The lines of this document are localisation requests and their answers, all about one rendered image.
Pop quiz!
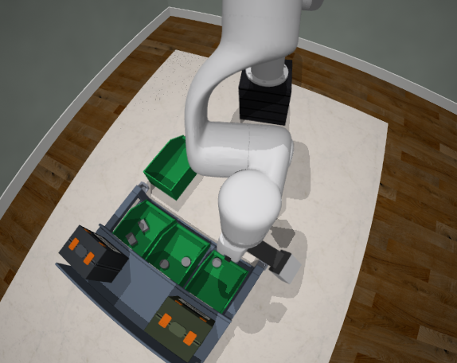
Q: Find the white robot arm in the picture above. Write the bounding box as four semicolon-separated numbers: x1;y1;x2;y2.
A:
185;0;324;284

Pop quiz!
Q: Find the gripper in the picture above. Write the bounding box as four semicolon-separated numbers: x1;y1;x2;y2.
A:
217;233;249;263

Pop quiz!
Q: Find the grey shelf rack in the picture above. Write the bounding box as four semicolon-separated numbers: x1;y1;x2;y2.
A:
55;181;268;363

